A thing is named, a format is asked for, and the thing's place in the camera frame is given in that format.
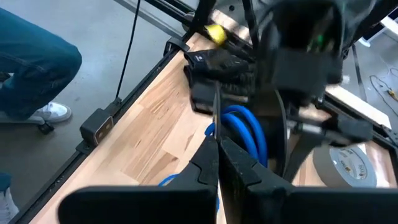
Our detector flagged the black camera cable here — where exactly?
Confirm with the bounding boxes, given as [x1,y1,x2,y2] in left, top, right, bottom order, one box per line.
[114,0,142,102]

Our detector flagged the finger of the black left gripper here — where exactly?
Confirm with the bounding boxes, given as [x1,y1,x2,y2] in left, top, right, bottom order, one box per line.
[281,139,318,184]
[287,113,374,149]

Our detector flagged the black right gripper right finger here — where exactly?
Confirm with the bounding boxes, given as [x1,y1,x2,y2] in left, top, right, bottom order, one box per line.
[219,136,398,224]

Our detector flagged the black table-level camera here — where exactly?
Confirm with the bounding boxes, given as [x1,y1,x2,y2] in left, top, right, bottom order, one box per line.
[79,107,115,147]

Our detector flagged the black cable yellow tag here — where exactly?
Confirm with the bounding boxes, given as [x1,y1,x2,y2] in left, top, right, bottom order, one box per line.
[198,0,261,50]

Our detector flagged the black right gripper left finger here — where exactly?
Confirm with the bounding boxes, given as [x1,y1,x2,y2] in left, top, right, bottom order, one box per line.
[57,135,220,224]

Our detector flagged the black cable spool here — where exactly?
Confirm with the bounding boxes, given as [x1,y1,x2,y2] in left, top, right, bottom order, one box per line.
[213,80,289,180]

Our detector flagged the grey duct tape roll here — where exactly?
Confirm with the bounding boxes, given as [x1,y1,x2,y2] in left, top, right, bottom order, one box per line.
[312,144,379,188]

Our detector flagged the black table clamp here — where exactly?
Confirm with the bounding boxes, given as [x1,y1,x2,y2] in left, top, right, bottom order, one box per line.
[163,37,191,57]

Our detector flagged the person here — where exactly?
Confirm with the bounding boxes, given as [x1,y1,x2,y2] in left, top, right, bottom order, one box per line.
[0,7,83,224]

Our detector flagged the blue network cable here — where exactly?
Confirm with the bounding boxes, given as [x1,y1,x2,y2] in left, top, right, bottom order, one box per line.
[158,104,269,212]

